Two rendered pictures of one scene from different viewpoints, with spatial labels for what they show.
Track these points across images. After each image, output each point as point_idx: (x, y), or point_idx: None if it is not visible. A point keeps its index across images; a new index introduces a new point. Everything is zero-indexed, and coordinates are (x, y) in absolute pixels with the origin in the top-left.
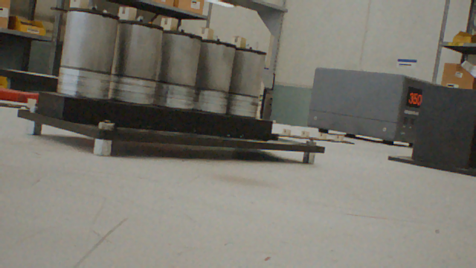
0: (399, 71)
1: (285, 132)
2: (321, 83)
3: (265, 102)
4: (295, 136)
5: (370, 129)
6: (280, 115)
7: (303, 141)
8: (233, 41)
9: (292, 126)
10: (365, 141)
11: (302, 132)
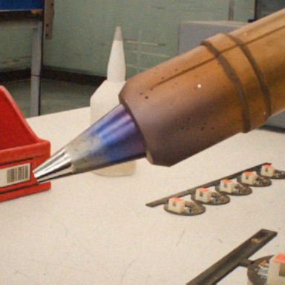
0: None
1: (202, 197)
2: (191, 45)
3: (46, 2)
4: (214, 194)
5: (276, 115)
6: (58, 6)
7: (250, 228)
8: (274, 272)
9: (74, 18)
10: (275, 139)
11: (222, 183)
